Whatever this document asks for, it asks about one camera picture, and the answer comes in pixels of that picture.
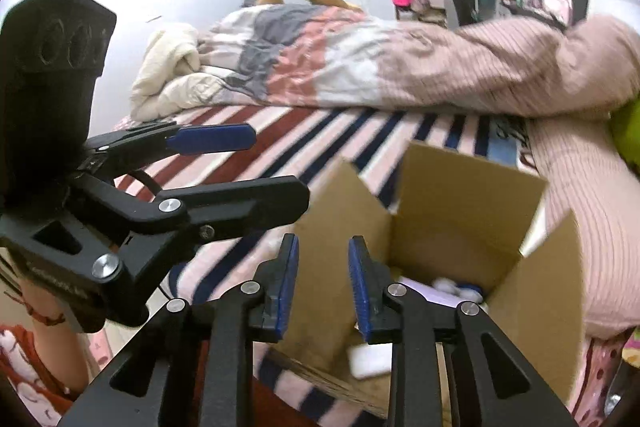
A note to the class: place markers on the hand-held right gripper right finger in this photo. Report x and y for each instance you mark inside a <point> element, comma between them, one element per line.
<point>360,292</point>

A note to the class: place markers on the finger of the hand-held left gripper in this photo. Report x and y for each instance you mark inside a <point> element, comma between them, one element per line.
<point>215,138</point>
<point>240,202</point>

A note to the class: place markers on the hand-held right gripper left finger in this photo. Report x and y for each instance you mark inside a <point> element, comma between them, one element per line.
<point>287,292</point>

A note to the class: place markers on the brown cardboard box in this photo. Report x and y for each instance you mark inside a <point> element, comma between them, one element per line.
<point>450,207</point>

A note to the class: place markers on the person's left forearm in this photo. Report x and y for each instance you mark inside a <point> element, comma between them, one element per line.
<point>55,357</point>

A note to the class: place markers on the pale lavender paper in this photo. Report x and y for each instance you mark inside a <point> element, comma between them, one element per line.
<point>420,289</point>

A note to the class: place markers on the white flat packet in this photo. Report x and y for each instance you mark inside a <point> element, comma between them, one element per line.
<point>370,361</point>

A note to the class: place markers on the cream fluffy blanket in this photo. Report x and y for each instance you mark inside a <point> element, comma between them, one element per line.
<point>170,72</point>

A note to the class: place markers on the striped pink navy blanket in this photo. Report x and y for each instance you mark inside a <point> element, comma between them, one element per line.
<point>300,132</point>

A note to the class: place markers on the small white round items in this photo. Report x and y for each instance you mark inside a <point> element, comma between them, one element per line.
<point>462,291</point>

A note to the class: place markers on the pink grey patchwork quilt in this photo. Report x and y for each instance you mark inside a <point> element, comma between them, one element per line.
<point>310,52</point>

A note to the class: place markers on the brown plush toy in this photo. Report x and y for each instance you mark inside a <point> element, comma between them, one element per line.
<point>330,1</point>
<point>265,0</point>

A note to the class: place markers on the pink printed cloth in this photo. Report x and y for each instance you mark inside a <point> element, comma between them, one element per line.
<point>605,377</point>

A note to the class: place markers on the red white printed clothing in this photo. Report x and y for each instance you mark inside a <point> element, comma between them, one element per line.
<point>25,372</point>

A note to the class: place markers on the black chair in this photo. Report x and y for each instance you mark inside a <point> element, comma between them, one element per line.
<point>457,4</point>

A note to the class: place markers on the pink ribbed blanket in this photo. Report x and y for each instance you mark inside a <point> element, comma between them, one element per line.
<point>525,67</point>

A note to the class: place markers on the green plush object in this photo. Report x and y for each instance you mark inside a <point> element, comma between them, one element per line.
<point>627,132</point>

